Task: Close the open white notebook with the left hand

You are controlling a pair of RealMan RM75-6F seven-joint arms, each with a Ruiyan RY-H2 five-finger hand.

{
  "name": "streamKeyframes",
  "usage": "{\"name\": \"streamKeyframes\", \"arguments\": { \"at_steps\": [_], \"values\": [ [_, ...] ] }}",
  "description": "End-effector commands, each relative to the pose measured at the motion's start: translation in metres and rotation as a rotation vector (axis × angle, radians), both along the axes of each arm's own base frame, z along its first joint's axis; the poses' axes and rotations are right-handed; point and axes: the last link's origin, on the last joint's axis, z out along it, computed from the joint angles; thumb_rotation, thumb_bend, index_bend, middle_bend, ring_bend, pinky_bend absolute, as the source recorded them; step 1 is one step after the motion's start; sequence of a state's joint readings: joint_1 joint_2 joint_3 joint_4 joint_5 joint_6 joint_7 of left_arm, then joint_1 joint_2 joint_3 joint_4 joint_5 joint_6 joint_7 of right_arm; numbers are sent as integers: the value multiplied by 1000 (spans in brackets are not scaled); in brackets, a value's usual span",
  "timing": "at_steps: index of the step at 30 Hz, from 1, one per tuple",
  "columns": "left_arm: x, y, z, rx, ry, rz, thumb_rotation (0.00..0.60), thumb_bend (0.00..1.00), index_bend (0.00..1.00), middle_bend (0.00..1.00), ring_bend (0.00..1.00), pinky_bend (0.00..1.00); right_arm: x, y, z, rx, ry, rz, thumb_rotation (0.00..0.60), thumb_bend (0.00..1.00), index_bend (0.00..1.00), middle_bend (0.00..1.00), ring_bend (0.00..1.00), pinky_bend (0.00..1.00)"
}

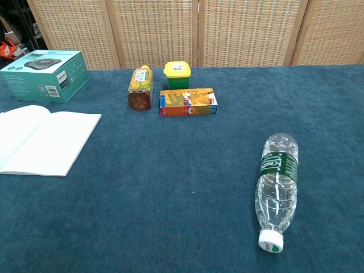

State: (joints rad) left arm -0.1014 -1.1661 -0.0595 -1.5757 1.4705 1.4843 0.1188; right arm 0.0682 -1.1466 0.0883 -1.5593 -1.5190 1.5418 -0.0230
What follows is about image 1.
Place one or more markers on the teal speaker product box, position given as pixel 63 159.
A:
pixel 45 76

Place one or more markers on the orange yellow carton box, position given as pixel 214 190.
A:
pixel 187 102

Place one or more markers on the blue table cloth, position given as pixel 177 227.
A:
pixel 182 185

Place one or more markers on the orange bag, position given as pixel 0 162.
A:
pixel 7 49

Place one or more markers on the brown tea bottle yellow label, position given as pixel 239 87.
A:
pixel 140 91

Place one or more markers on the white notebook with yellow cover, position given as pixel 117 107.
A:
pixel 42 142

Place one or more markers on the wooden woven folding screen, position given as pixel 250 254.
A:
pixel 182 31

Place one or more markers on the clear water bottle green label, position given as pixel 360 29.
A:
pixel 278 185

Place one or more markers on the green bin with yellow lid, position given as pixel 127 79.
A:
pixel 177 78

